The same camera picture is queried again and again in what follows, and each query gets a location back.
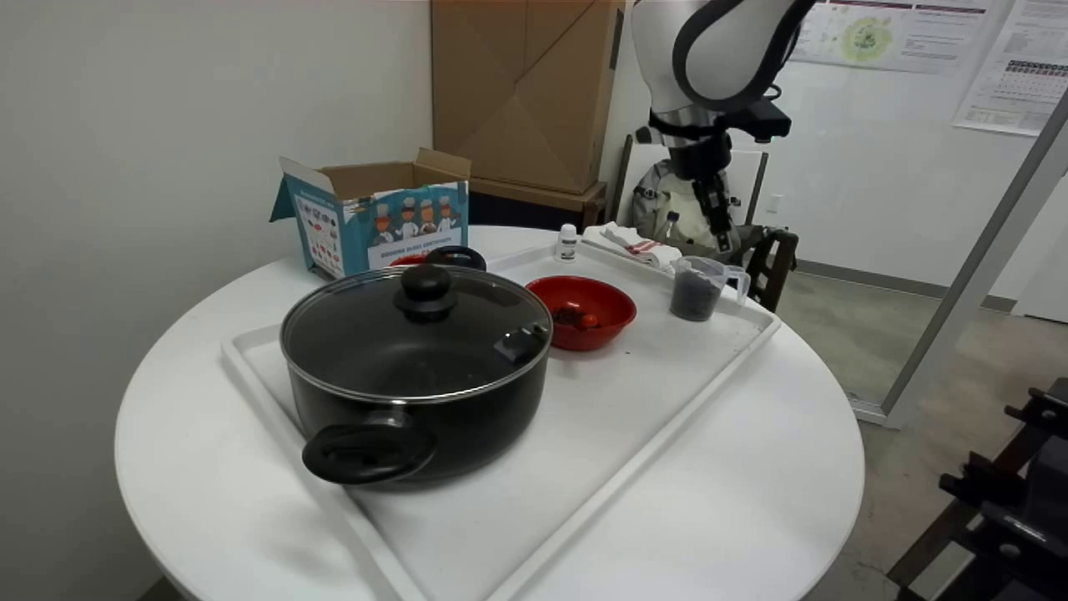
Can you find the white metal frame post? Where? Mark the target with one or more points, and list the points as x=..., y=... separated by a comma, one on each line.
x=968, y=277

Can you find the white towel with red stripes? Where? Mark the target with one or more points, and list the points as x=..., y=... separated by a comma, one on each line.
x=637, y=247

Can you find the small white bottle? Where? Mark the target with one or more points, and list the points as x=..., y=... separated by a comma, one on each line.
x=568, y=242

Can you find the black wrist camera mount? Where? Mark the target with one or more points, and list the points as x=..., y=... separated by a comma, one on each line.
x=763, y=121

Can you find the small dark grey cup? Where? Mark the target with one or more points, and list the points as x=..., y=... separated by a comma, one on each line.
x=699, y=294

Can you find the large brown cardboard box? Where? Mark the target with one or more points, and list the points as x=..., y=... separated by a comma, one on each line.
x=522, y=89

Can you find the blue cardboard box with chefs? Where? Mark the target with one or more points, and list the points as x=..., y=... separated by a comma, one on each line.
x=387, y=221

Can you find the black metal stand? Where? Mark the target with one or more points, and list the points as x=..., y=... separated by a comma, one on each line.
x=1003, y=502

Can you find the glass pot lid black knob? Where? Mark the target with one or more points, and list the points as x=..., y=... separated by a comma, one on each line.
x=388, y=339

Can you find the black cooking pot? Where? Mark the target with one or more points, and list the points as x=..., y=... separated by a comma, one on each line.
x=447, y=430

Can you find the grey beige backpack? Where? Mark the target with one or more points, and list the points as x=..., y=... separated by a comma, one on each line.
x=669, y=204

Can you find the dark chair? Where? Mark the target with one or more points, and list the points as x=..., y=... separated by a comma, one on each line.
x=771, y=272

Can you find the white rectangular tray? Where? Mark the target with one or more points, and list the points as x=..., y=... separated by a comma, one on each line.
x=601, y=447

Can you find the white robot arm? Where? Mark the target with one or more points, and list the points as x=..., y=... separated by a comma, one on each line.
x=718, y=52

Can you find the red cup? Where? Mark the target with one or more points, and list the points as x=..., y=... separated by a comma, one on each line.
x=410, y=263

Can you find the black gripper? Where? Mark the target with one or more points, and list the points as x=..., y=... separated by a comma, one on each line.
x=702, y=161

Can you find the white wall poster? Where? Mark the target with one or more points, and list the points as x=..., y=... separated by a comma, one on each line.
x=902, y=35
x=1023, y=78

